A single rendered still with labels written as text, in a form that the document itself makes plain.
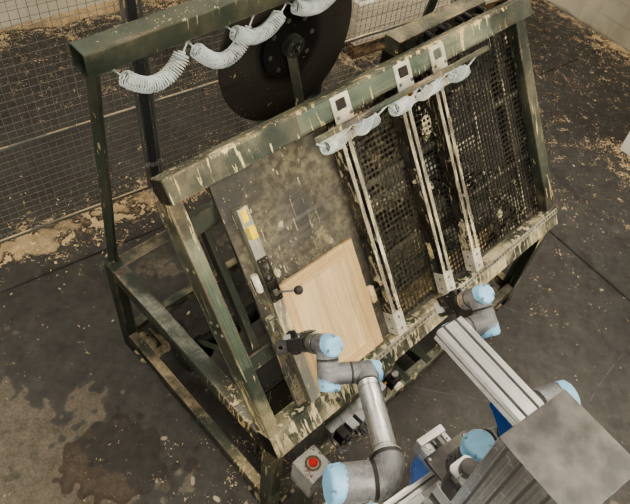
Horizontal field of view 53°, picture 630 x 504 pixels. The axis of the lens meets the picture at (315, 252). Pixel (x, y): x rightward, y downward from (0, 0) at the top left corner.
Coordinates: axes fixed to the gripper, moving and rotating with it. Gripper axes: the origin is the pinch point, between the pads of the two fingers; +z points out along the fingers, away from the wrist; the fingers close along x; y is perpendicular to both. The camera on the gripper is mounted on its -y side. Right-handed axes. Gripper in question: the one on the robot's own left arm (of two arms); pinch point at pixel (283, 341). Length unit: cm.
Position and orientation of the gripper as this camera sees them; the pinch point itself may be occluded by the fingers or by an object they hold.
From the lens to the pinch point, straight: 241.7
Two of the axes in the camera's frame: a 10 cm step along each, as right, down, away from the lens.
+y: 8.7, -1.2, 4.7
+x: -1.4, -9.9, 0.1
